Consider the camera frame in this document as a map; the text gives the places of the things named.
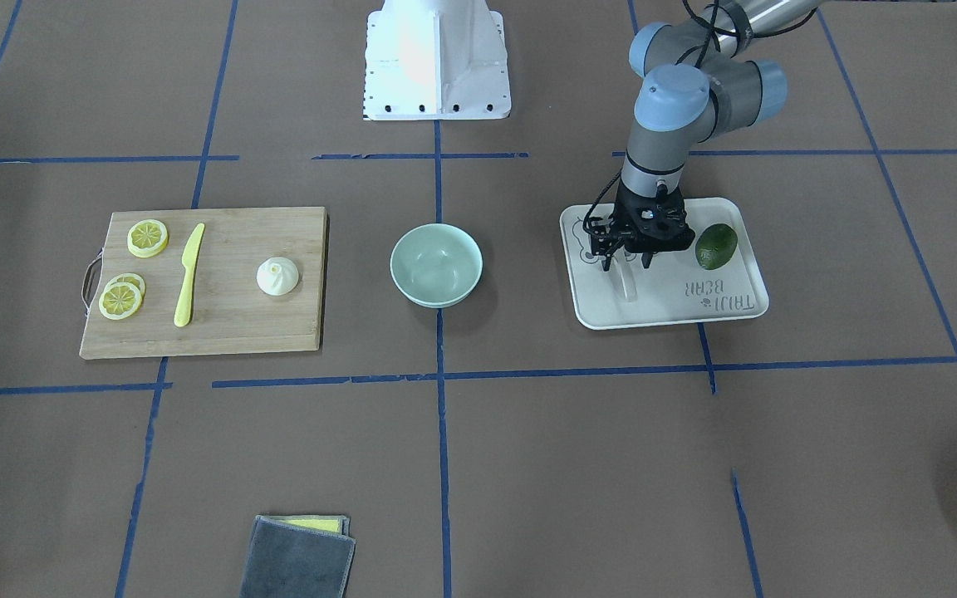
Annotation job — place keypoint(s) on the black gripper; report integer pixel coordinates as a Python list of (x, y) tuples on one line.
[(616, 232)]

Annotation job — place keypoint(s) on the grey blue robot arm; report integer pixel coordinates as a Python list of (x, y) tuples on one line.
[(692, 90)]

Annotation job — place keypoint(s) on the light green bowl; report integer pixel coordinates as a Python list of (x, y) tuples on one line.
[(436, 265)]

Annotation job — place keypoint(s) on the white bear serving tray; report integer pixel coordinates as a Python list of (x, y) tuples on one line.
[(674, 289)]

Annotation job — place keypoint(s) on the bamboo cutting board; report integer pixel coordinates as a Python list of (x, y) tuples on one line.
[(231, 315)]

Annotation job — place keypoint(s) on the yellow plastic knife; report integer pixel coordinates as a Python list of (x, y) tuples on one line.
[(189, 259)]

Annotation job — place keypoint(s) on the upper lemon slice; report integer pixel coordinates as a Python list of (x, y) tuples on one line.
[(147, 238)]

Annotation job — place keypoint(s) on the lemon slice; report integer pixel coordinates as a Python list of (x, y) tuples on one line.
[(120, 300), (147, 238)]

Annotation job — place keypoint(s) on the lemon slice underneath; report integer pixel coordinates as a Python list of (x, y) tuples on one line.
[(131, 278)]

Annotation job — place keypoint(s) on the lower lemon slice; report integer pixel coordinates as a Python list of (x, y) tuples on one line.
[(120, 300)]

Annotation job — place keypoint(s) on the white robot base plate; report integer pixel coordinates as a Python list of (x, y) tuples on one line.
[(436, 60)]

